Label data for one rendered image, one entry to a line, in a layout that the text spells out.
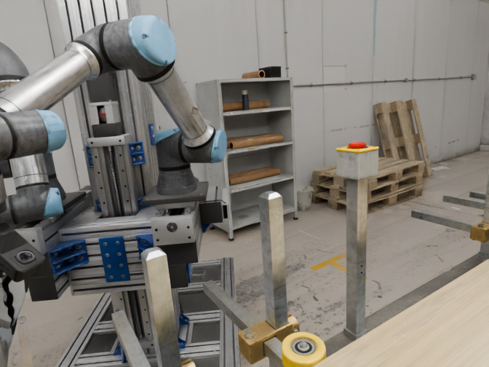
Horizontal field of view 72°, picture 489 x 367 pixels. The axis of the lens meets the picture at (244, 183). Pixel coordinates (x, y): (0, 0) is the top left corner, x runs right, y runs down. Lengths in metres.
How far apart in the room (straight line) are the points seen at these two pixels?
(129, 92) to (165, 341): 1.01
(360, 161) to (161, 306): 0.52
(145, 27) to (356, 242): 0.72
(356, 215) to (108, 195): 0.95
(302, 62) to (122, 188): 3.34
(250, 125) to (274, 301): 3.20
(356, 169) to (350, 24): 4.33
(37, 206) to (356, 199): 0.78
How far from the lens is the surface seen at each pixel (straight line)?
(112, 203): 1.43
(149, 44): 0.87
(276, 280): 0.74
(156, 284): 0.61
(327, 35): 4.72
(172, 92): 0.98
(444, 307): 0.86
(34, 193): 0.98
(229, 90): 3.71
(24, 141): 0.64
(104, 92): 1.36
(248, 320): 0.85
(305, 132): 4.41
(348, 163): 0.82
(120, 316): 0.94
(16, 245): 0.62
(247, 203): 3.95
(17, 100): 0.81
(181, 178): 1.22
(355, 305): 0.98
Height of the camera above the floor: 1.35
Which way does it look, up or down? 14 degrees down
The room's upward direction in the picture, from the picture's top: 4 degrees counter-clockwise
